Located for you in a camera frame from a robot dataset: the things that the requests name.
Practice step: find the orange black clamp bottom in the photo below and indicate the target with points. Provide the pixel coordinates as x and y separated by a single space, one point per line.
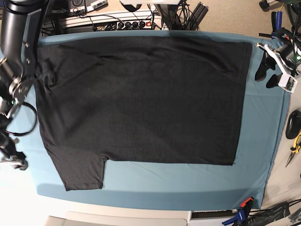
247 204

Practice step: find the dark grey T-shirt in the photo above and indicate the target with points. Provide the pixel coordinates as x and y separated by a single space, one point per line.
145 99

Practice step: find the white power strip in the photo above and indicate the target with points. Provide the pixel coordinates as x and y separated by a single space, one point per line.
106 22

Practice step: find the blue clamp top right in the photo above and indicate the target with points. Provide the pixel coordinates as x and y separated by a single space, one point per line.
276 22

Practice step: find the yellow handled pliers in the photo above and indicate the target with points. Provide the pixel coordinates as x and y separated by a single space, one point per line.
294 149

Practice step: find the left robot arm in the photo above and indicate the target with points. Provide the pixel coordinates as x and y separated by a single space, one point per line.
284 35

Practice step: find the black aluminium extrusion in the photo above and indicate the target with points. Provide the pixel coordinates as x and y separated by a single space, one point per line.
197 15

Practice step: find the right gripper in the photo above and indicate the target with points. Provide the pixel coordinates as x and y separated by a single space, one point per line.
10 155

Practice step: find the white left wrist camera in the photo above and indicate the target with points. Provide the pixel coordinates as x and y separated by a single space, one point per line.
288 83

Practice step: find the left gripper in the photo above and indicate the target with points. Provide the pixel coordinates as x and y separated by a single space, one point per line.
289 57

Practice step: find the black computer mouse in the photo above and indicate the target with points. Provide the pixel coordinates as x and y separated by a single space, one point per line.
293 125

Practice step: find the blue clamp bottom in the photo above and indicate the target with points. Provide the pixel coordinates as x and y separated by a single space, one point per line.
239 218

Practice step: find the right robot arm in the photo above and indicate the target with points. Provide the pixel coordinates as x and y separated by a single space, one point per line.
21 25

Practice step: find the blue clamp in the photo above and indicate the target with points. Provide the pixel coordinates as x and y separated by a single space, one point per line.
239 218
276 22

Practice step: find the teal table cloth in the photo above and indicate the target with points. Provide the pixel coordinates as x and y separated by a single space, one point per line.
159 186

